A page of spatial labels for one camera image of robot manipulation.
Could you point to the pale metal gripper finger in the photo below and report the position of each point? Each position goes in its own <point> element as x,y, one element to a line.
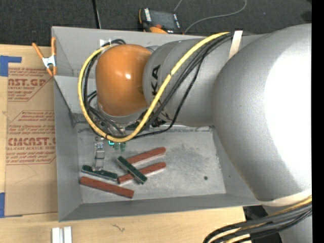
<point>100,153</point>
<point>98,165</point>

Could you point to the dark green flat block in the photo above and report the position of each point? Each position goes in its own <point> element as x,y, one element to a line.
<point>132,170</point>
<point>100,172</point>

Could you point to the red-brown flat block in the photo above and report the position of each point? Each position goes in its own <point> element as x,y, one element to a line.
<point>154,169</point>
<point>148,154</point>
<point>106,187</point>

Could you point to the brown cardboard board red print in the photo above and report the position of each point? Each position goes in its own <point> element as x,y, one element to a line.
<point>30,135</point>

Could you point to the grey metal bin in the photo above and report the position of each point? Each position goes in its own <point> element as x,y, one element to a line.
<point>187,161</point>

